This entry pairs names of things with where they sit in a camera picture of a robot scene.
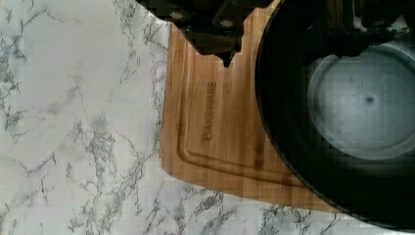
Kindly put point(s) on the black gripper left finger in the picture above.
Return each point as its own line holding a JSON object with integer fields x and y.
{"x": 212, "y": 27}

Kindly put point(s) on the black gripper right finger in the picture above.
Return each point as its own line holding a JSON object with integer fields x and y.
{"x": 351, "y": 26}

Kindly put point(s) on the black bowl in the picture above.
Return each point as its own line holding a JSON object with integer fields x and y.
{"x": 343, "y": 125}

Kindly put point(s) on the wooden cutting board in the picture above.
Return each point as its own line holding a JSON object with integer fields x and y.
{"x": 211, "y": 133}

